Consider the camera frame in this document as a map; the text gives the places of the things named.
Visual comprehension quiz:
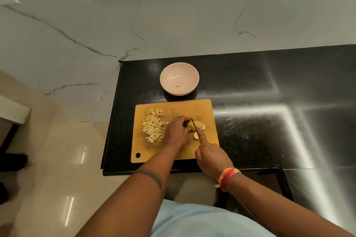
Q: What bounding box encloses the person's right hand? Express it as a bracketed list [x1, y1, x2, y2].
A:
[194, 126, 234, 182]

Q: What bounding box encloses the person's left hand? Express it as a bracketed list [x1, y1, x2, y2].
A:
[162, 115, 192, 151]

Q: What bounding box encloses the yellow handled kitchen knife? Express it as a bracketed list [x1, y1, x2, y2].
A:
[191, 118, 202, 146]

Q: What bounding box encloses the pile of diced potato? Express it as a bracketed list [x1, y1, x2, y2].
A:
[142, 108, 169, 144]

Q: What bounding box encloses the yellow potato half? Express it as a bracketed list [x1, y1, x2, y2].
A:
[188, 120, 204, 132]

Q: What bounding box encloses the pink speckled bowl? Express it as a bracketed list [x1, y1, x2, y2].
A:
[159, 62, 200, 96]

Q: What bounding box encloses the person's right forearm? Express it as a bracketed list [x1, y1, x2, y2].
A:
[227, 174, 354, 237]

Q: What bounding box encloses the person's left forearm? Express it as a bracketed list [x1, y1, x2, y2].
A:
[76, 148, 178, 237]

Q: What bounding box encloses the wooden cutting board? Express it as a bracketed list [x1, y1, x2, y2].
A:
[131, 99, 220, 164]

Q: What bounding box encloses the red orange thread bracelet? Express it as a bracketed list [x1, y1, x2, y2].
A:
[214, 167, 241, 192]

